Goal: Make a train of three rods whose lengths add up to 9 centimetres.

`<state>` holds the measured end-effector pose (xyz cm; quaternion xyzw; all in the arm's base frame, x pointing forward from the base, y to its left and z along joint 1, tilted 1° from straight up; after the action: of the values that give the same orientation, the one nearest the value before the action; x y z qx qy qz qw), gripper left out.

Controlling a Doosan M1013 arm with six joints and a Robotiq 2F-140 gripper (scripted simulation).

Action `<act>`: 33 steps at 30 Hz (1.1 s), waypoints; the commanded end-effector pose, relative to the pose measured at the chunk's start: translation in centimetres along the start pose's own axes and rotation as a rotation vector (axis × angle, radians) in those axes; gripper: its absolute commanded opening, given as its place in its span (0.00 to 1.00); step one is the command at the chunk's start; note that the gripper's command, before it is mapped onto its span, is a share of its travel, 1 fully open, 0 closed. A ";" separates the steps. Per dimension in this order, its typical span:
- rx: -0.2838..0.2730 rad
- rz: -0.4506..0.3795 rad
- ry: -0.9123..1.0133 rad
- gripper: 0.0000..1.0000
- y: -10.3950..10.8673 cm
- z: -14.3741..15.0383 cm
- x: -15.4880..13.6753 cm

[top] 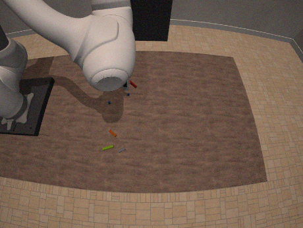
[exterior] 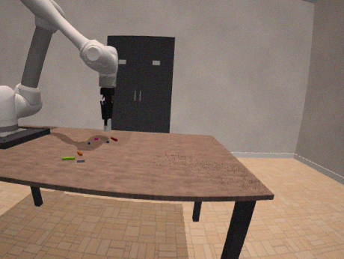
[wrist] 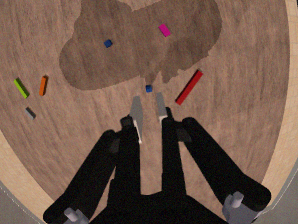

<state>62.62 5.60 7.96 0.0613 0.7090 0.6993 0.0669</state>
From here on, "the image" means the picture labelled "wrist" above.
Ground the red rod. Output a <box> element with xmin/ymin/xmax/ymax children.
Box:
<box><xmin>175</xmin><ymin>69</ymin><xmax>203</xmax><ymax>105</ymax></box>

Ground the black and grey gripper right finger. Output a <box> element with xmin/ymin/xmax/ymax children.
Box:
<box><xmin>156</xmin><ymin>92</ymin><xmax>272</xmax><ymax>224</ymax></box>

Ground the lime green rod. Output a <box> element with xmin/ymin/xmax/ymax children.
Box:
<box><xmin>13</xmin><ymin>78</ymin><xmax>30</xmax><ymax>99</ymax></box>

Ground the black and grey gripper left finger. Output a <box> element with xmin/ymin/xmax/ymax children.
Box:
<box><xmin>43</xmin><ymin>96</ymin><xmax>143</xmax><ymax>224</ymax></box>

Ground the grey rod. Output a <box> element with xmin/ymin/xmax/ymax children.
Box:
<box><xmin>24</xmin><ymin>107</ymin><xmax>36</xmax><ymax>120</ymax></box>

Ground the orange rod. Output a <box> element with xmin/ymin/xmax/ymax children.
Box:
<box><xmin>39</xmin><ymin>76</ymin><xmax>49</xmax><ymax>96</ymax></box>

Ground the magenta rod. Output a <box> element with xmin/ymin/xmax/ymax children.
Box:
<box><xmin>158</xmin><ymin>24</ymin><xmax>171</xmax><ymax>37</ymax></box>

